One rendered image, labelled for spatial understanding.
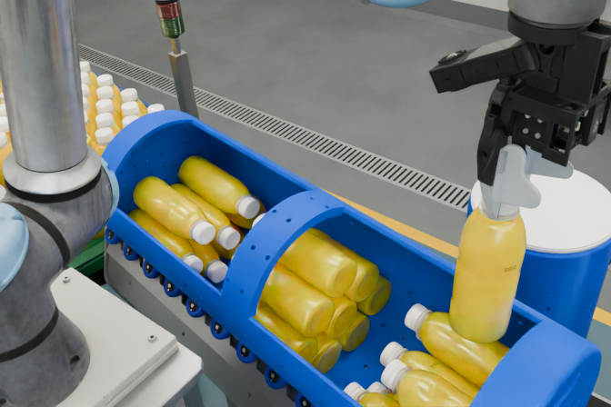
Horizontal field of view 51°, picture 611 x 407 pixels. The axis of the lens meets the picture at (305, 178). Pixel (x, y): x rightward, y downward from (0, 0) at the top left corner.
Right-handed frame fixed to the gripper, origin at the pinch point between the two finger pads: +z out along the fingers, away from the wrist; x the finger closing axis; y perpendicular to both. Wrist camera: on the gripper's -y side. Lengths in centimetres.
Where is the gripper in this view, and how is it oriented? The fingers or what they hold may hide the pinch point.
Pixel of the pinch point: (502, 194)
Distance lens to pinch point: 68.7
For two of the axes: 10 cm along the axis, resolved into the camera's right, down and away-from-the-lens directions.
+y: 6.9, 3.9, -6.0
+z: 0.6, 8.1, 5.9
